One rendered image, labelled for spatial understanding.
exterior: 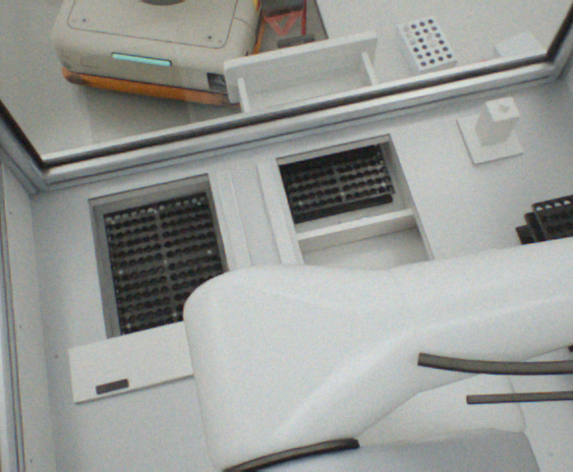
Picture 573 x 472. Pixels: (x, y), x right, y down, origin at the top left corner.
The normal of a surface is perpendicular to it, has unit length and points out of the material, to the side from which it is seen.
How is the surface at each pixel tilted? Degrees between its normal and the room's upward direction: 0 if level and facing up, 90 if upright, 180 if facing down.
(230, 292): 13
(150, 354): 0
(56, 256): 0
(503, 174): 0
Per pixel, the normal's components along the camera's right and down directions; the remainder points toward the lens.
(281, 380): -0.19, -0.35
